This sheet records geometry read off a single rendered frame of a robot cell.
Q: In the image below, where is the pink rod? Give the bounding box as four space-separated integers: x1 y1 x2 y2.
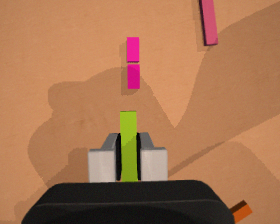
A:
199 0 218 46

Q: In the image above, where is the orange rod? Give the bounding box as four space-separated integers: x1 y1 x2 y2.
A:
230 200 252 224

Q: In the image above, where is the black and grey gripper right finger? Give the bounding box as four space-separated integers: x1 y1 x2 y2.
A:
136 132 168 181

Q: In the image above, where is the magenta block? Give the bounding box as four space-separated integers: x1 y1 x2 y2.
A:
128 64 140 89
127 37 139 62

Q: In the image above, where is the lime green rod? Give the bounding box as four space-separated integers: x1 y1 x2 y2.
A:
120 111 138 182

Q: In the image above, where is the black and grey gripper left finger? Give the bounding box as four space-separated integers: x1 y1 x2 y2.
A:
87 133 122 183

